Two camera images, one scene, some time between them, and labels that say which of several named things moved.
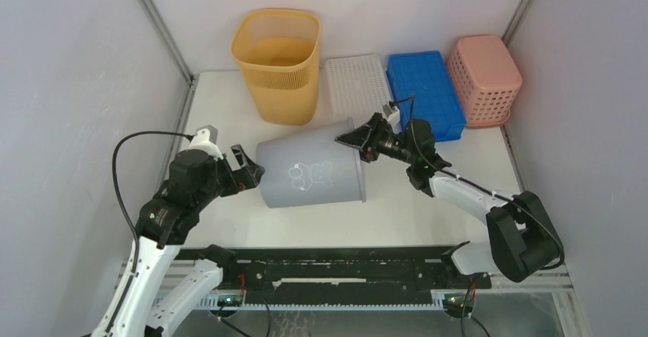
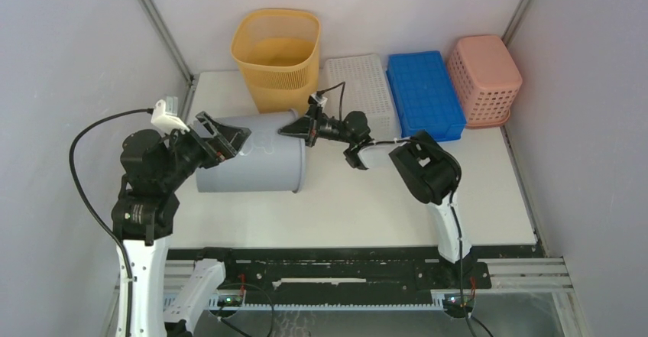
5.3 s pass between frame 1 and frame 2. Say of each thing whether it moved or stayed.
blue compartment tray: stayed
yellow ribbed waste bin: stayed
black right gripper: moved
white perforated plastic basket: stayed
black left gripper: moved
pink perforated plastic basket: stayed
